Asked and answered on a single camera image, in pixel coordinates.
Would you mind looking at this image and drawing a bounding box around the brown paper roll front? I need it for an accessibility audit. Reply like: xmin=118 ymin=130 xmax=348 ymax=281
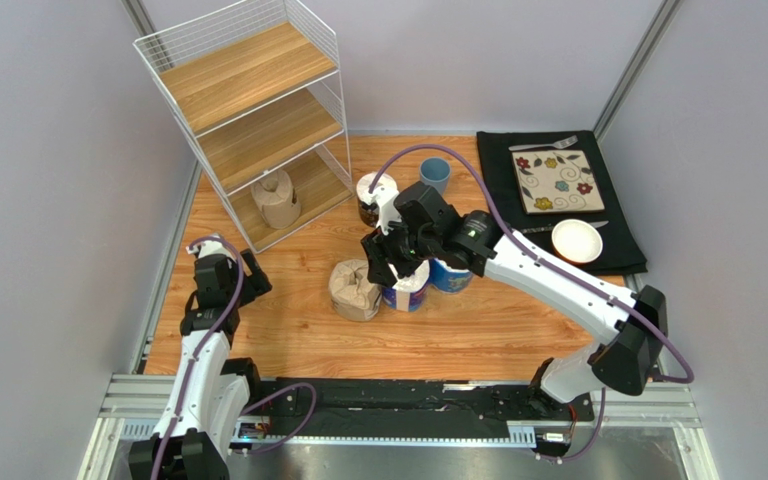
xmin=328 ymin=259 xmax=382 ymax=322

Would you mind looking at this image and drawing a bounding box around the brown paper roll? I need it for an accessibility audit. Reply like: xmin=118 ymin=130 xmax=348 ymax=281
xmin=251 ymin=170 xmax=301 ymax=229
xmin=328 ymin=259 xmax=382 ymax=322

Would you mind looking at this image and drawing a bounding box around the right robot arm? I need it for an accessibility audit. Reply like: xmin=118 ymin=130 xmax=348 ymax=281
xmin=361 ymin=182 xmax=667 ymax=407

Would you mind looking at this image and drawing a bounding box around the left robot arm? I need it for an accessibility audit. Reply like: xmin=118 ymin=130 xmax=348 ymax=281
xmin=128 ymin=235 xmax=272 ymax=479

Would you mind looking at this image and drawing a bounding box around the blue plastic cup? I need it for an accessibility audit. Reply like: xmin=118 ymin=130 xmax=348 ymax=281
xmin=419 ymin=157 xmax=452 ymax=196

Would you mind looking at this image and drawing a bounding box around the black wrapped paper roll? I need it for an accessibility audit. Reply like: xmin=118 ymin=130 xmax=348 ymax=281
xmin=356 ymin=172 xmax=398 ymax=228

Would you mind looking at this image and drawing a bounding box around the blue patterned wrapped roll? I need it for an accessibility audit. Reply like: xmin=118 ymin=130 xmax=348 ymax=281
xmin=429 ymin=258 xmax=474 ymax=294

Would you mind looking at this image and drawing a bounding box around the blue white wrapped roll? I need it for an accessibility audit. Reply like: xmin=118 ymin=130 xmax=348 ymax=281
xmin=382 ymin=260 xmax=430 ymax=312

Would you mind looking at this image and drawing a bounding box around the floral square plate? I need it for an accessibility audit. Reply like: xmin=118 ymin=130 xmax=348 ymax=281
xmin=511 ymin=150 xmax=605 ymax=215

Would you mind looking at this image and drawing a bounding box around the white orange bowl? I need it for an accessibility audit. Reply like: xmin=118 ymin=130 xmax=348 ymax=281
xmin=551 ymin=219 xmax=604 ymax=265

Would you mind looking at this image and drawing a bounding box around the silver fork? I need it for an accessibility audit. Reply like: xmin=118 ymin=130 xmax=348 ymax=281
xmin=508 ymin=135 xmax=579 ymax=152

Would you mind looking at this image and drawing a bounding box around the silver knife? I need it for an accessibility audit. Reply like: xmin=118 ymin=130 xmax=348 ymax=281
xmin=520 ymin=219 xmax=610 ymax=235

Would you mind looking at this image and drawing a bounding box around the black cloth placemat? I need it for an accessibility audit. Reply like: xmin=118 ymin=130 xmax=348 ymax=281
xmin=477 ymin=130 xmax=647 ymax=276

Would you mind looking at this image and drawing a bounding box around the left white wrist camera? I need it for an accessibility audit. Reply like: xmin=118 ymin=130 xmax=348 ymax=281
xmin=186 ymin=237 xmax=232 ymax=259

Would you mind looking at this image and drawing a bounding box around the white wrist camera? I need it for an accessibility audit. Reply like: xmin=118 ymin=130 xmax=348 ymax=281
xmin=372 ymin=187 xmax=402 ymax=235
xmin=186 ymin=237 xmax=232 ymax=259

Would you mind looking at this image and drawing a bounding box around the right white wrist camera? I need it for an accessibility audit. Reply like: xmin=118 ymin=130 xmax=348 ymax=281
xmin=372 ymin=187 xmax=402 ymax=235

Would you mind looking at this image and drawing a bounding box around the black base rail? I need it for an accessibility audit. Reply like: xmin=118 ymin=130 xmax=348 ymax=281
xmin=245 ymin=378 xmax=596 ymax=439

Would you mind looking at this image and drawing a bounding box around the white wire wooden shelf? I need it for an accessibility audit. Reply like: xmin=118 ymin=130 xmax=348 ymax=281
xmin=134 ymin=1 xmax=355 ymax=252

